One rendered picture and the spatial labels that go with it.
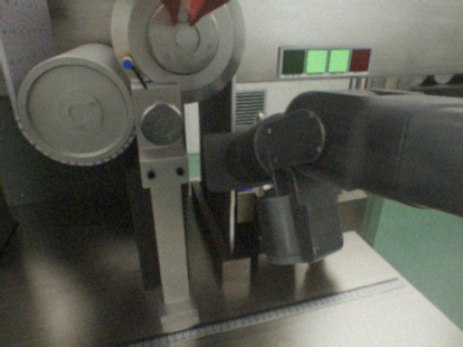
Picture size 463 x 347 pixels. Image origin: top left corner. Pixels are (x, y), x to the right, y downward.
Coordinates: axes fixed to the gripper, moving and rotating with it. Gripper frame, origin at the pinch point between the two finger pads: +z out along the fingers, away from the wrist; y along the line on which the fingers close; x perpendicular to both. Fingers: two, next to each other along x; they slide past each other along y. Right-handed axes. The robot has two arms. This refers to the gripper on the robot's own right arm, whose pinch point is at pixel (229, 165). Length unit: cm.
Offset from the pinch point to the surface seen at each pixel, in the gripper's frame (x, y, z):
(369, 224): -26, 72, 66
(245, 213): -7.3, 2.1, 2.1
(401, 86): 23, 72, 40
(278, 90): 87, 129, 252
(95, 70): 11.3, -15.7, -8.6
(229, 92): 9.0, -0.3, -5.6
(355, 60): 24, 41, 21
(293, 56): 24.7, 23.7, 20.3
